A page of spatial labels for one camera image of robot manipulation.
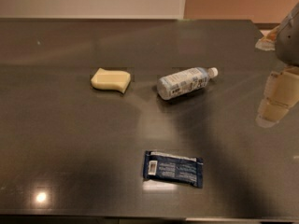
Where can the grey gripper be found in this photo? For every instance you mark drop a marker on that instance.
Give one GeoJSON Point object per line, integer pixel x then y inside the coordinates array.
{"type": "Point", "coordinates": [289, 46]}

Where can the clear plastic water bottle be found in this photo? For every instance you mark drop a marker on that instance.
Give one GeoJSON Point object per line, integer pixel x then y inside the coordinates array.
{"type": "Point", "coordinates": [184, 82]}

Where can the dark blue snack wrapper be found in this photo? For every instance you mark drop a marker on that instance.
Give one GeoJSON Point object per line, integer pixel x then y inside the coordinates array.
{"type": "Point", "coordinates": [173, 168]}

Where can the yellow sponge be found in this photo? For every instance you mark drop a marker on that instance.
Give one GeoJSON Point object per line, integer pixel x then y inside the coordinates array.
{"type": "Point", "coordinates": [111, 80]}

